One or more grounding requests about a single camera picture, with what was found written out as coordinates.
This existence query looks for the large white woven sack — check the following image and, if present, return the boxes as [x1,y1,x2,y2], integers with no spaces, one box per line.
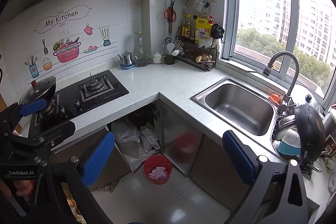
[110,117,155,172]

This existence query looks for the stainless steel sink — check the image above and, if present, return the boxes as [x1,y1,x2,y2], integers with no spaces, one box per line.
[190,77,277,147]

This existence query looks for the stainless steel teapot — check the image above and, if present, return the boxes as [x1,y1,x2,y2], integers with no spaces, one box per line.
[118,51,138,65]

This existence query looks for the person's left hand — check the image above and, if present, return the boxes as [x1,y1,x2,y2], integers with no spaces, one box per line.
[0,180,34,197]

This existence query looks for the black gas stove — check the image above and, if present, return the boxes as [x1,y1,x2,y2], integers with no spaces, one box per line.
[28,71,129,138]

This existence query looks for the glass bottle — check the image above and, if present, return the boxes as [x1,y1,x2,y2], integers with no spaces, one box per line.
[134,31,145,59]

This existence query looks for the blue saucer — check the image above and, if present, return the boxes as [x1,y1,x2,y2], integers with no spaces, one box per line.
[120,64,135,70]

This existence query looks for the black wok with lid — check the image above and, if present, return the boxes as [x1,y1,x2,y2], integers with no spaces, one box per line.
[19,76,56,105]

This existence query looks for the black wire rack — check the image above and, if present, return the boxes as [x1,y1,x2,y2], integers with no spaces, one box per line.
[174,27,219,72]

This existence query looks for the orange sponge cloth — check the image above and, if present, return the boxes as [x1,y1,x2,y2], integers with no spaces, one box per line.
[268,93,283,106]

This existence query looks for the black frying pan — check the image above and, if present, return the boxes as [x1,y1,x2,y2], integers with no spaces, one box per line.
[294,105,326,162]

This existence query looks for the dark green utensil cup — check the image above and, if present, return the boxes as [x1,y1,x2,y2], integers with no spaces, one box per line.
[161,55,175,65]

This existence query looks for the white ceramic sugar pot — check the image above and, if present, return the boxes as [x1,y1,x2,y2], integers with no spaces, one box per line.
[152,52,162,64]

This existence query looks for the yellow detergent bottle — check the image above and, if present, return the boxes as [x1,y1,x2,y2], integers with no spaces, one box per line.
[195,18,213,48]

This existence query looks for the curved steel faucet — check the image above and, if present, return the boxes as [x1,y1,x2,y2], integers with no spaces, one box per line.
[262,50,299,115]

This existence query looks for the blue white bowl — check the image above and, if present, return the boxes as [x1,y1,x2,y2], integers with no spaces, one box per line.
[274,126,301,156]

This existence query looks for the red handled scissors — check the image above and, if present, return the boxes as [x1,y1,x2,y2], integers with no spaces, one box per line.
[163,0,177,35]

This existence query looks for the red plastic trash bucket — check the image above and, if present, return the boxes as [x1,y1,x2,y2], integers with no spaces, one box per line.
[143,154,173,185]

